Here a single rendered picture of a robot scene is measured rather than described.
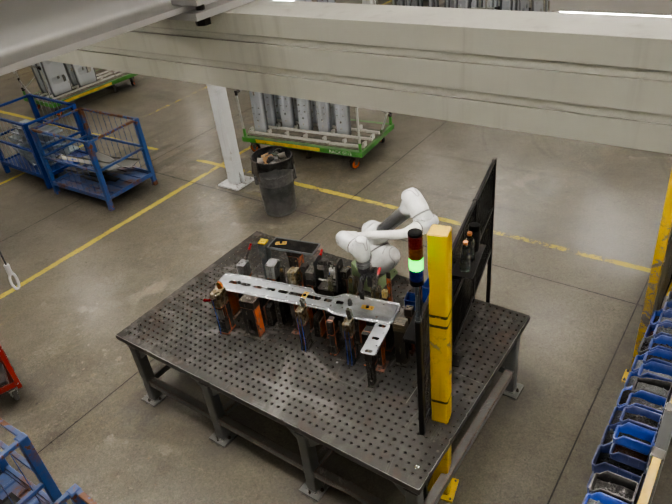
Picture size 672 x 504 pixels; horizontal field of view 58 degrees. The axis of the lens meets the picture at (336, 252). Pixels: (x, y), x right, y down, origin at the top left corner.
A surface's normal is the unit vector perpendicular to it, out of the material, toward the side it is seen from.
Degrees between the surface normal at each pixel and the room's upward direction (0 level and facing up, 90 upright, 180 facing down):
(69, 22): 90
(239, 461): 0
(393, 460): 0
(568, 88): 90
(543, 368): 0
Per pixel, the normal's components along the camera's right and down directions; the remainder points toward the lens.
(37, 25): 0.82, 0.25
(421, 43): -0.57, 0.51
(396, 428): -0.11, -0.83
